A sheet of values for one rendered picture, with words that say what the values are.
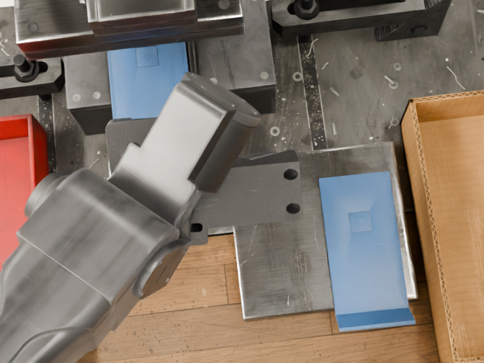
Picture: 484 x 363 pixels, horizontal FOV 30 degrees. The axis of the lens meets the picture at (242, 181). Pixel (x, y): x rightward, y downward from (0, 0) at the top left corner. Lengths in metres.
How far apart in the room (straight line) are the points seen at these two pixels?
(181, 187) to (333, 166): 0.38
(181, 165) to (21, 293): 0.12
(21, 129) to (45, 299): 0.46
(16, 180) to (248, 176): 0.38
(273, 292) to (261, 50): 0.23
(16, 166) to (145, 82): 0.18
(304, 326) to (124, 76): 0.30
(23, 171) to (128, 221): 0.45
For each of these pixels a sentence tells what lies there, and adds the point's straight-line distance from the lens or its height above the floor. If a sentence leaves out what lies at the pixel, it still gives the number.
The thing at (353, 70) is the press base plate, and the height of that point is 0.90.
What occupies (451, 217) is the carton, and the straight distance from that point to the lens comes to 0.92.
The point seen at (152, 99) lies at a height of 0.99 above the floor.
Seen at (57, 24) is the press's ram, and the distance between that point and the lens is 0.74.
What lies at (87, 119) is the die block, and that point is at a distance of 0.91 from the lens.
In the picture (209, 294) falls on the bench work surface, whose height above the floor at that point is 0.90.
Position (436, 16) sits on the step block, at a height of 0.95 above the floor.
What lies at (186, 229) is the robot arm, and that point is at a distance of 0.58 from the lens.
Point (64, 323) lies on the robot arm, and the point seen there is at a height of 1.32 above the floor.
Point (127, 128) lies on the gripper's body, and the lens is 0.67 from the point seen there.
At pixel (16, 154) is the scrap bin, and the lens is 0.96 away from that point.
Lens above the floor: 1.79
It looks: 75 degrees down
